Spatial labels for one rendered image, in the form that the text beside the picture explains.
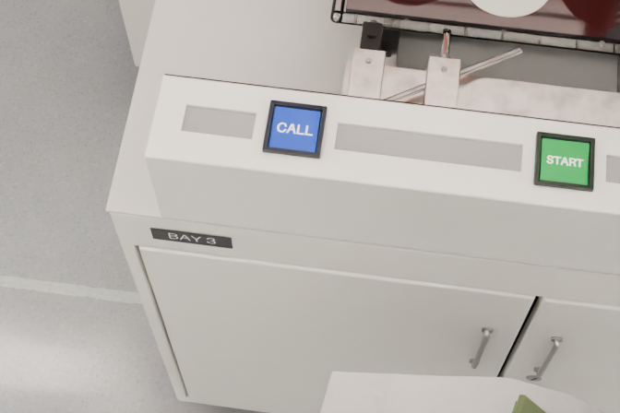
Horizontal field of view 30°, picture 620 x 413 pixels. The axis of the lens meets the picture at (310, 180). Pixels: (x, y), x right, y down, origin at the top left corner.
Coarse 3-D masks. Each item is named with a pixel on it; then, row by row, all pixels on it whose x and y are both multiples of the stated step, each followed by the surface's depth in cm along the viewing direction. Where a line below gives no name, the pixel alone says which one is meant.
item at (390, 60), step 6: (384, 30) 131; (390, 30) 131; (396, 30) 131; (384, 36) 130; (390, 36) 130; (396, 36) 130; (384, 42) 130; (390, 42) 130; (396, 42) 130; (384, 48) 130; (390, 48) 130; (396, 48) 130; (390, 54) 129; (396, 54) 129; (390, 60) 129; (396, 60) 129
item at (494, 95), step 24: (384, 72) 125; (408, 72) 125; (384, 96) 123; (480, 96) 123; (504, 96) 123; (528, 96) 123; (552, 96) 123; (576, 96) 123; (600, 96) 123; (576, 120) 122; (600, 120) 122
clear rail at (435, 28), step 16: (336, 16) 125; (352, 16) 125; (368, 16) 125; (384, 16) 125; (432, 32) 125; (448, 32) 125; (464, 32) 124; (480, 32) 124; (496, 32) 124; (512, 32) 124; (528, 32) 124; (560, 48) 124; (576, 48) 124; (592, 48) 124; (608, 48) 124
